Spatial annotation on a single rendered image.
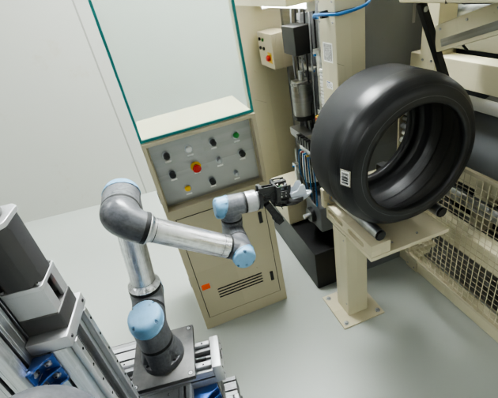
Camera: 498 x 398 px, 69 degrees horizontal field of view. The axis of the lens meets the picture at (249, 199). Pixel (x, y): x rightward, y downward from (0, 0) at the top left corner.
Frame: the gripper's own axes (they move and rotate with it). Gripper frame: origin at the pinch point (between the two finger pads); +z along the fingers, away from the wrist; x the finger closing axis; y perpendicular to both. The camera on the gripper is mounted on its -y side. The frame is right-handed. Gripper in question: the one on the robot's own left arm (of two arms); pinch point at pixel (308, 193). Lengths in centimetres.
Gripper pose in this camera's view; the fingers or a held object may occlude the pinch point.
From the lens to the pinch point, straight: 134.8
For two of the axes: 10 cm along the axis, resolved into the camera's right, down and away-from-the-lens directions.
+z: 9.5, -2.0, 2.5
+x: -3.2, -4.5, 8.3
